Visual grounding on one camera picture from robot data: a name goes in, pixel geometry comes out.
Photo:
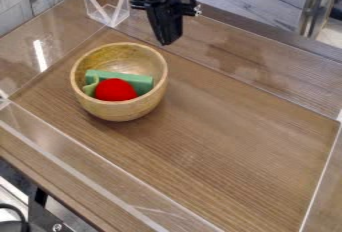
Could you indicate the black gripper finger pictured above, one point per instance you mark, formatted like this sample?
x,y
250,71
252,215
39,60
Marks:
x,y
157,15
174,28

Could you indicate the green foam stick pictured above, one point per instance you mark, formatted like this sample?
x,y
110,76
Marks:
x,y
141,82

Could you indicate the brown wooden bowl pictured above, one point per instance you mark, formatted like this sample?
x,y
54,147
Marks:
x,y
130,58

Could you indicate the red ball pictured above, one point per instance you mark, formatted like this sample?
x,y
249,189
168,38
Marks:
x,y
116,90

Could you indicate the light green cloth piece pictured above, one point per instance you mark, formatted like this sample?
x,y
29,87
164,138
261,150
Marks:
x,y
90,87

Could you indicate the metal table leg background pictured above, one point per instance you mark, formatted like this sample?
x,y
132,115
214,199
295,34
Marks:
x,y
315,17

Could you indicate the black table leg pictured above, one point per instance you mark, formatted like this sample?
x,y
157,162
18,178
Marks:
x,y
37,207

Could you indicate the clear acrylic corner bracket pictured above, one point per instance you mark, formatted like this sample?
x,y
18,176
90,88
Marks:
x,y
109,14

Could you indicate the clear acrylic tray wall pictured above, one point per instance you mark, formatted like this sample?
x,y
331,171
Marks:
x,y
146,197

